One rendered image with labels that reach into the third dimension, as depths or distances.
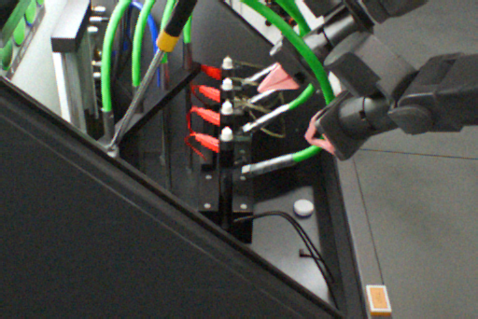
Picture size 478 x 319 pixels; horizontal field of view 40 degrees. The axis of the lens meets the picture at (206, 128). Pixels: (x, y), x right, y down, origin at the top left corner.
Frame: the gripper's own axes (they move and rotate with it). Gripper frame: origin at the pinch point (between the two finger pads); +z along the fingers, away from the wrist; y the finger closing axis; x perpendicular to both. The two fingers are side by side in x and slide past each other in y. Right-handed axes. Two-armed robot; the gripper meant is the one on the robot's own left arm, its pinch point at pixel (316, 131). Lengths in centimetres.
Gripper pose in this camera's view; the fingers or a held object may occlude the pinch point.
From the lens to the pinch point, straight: 97.0
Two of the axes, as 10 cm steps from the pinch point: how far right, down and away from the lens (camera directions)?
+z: -4.0, 2.0, 8.9
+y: -6.8, 5.8, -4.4
